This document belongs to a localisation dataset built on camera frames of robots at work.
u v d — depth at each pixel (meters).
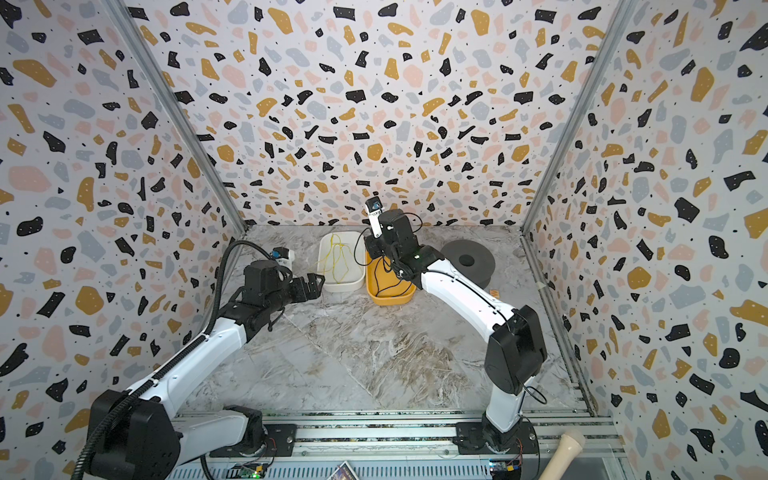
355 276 1.04
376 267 1.09
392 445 0.74
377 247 0.73
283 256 0.73
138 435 0.39
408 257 0.61
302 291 0.74
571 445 0.70
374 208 0.69
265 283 0.64
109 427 0.36
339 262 1.03
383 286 1.03
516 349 0.46
